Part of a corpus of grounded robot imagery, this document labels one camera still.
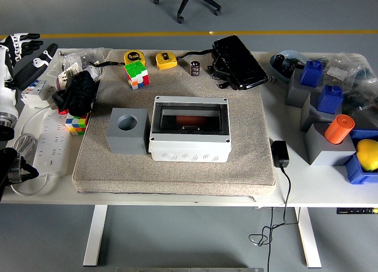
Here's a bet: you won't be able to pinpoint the black power adapter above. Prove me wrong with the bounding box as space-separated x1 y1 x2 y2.
271 140 291 168

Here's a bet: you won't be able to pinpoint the white table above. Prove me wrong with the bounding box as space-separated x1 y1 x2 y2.
0 48 378 268

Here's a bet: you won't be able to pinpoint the black cloth bundle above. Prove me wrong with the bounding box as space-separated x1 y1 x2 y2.
52 70 98 118

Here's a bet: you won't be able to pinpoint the glossy black case with strap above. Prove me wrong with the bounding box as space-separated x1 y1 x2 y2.
178 34 269 91

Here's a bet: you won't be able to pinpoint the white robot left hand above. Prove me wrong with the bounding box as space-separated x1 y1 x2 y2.
0 32 59 116

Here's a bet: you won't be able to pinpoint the blue bottle-shaped block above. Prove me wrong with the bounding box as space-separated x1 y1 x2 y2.
299 60 325 88
316 85 344 115

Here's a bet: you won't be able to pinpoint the small clear packet of parts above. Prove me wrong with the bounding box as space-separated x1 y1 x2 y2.
325 65 350 85

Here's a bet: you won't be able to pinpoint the round yellow tape measure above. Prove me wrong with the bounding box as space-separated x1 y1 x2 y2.
123 50 146 66

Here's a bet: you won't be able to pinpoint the light blue bowl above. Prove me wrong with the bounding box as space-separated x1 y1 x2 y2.
269 49 308 83

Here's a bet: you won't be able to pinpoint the large colourful puzzle cube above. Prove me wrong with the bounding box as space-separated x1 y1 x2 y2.
123 61 151 90

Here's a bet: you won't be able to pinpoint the yellow lemon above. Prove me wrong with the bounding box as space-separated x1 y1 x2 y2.
355 138 378 172

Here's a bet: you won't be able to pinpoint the black office chair base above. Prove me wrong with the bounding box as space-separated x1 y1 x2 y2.
153 0 222 24

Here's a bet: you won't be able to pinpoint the blue plastic bin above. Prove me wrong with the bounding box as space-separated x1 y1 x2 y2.
344 129 378 184

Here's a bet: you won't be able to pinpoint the squarish yellow tape measure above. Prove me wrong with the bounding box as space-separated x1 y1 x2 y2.
155 51 178 71

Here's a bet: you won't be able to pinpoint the clear plastic bag with parts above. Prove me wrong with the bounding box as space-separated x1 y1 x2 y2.
307 52 378 131

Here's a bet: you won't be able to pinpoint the white power strip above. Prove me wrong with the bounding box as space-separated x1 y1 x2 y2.
31 111 73 178

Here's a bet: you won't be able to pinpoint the white junction box with lid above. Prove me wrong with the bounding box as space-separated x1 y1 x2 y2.
148 95 232 163

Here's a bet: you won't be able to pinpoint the black tape measure strap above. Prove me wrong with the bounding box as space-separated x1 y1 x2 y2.
88 60 126 68

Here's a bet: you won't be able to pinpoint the orange cylinder battery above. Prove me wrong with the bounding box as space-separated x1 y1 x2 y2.
176 115 207 125
324 114 355 145

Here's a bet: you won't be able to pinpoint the small colourful puzzle cube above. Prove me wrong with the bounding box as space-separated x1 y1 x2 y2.
64 112 90 137

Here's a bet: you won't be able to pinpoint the black table control panel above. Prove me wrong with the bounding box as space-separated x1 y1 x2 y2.
336 207 378 215

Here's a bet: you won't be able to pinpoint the grey block with round hole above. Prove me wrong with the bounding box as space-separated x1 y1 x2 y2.
106 107 150 156

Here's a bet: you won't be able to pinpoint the white circuit breaker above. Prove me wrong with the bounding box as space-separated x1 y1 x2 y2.
20 78 50 109

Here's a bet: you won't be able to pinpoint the grey-brown mat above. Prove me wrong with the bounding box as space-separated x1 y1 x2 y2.
72 49 278 197

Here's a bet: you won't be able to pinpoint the grey holder block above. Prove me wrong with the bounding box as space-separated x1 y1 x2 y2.
285 67 324 109
305 123 357 167
299 91 345 133

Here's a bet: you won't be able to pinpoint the clear plastic bags with hardware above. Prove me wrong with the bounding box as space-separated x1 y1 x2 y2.
58 47 106 77

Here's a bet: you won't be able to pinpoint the black adapter cord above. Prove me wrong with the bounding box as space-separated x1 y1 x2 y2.
249 164 302 272

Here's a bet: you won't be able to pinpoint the packet with white label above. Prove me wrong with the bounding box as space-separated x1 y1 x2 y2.
57 61 82 82

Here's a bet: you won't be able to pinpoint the white power strip cable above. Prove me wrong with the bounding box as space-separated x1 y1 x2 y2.
8 105 60 196

